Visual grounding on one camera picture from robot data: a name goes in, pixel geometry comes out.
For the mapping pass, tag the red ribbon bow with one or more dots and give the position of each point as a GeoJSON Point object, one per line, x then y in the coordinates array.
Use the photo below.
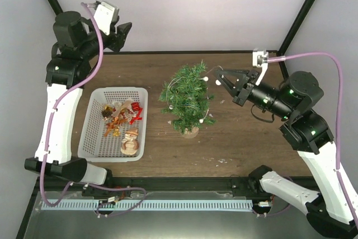
{"type": "Point", "coordinates": [136, 116]}

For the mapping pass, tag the white slotted cable duct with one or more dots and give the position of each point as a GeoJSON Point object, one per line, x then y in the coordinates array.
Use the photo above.
{"type": "Point", "coordinates": [154, 205]}

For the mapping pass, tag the burlap bow ornament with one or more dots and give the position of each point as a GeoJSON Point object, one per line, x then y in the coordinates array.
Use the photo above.
{"type": "Point", "coordinates": [119, 106]}

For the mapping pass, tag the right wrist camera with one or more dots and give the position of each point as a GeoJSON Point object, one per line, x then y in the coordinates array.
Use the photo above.
{"type": "Point", "coordinates": [259, 60]}

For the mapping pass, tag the brown pine cone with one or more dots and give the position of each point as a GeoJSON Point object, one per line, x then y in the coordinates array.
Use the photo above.
{"type": "Point", "coordinates": [107, 111]}

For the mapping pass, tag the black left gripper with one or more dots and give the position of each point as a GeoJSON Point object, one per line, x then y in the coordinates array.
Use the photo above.
{"type": "Point", "coordinates": [118, 38]}

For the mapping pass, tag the cinnamon stick bundle ornament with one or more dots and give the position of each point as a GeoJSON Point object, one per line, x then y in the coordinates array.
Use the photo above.
{"type": "Point", "coordinates": [114, 127]}

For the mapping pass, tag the small green christmas tree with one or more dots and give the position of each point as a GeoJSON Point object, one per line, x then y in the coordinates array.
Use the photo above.
{"type": "Point", "coordinates": [186, 99]}

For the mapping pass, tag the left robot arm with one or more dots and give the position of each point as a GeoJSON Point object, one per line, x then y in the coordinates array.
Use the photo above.
{"type": "Point", "coordinates": [77, 43]}

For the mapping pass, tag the black aluminium front rail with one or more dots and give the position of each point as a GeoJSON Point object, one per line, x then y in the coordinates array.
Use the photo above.
{"type": "Point", "coordinates": [238, 186]}

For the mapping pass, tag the wooden snowman figurine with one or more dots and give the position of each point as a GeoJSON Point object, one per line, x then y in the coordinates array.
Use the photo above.
{"type": "Point", "coordinates": [130, 144]}

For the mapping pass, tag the white perforated plastic basket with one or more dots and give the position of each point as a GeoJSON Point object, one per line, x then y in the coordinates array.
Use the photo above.
{"type": "Point", "coordinates": [93, 145]}

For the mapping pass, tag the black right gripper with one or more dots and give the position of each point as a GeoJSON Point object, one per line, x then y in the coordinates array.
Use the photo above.
{"type": "Point", "coordinates": [243, 75]}

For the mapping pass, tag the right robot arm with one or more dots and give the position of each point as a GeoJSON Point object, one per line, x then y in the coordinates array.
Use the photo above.
{"type": "Point", "coordinates": [330, 209]}

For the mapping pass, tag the red gift box ornament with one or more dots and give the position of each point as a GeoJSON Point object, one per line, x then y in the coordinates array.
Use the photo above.
{"type": "Point", "coordinates": [135, 106]}

